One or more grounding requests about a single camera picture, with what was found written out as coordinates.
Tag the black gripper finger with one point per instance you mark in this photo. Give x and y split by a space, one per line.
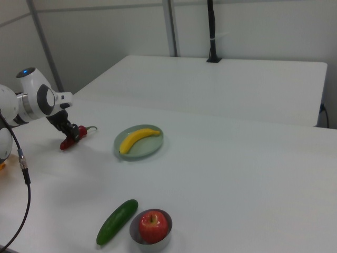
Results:
65 131
75 133

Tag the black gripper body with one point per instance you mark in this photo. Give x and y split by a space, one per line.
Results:
59 120

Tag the red chili pepper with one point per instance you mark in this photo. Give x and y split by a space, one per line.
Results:
83 130

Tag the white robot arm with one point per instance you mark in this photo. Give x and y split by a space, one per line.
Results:
31 87

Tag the light green plastic plate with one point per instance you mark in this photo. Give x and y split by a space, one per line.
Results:
150 147

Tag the yellow banana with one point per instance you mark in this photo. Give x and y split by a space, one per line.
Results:
134 138

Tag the orange plush toy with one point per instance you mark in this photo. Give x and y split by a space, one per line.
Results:
1 166

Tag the green cucumber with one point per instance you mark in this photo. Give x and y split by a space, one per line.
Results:
117 221

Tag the red apple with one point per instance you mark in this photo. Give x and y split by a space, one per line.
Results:
153 226

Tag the grey metal bowl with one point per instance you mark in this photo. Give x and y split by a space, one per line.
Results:
168 232

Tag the white side table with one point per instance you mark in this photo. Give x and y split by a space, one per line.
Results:
210 87

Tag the black camera stand pole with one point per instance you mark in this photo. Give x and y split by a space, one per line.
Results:
212 31

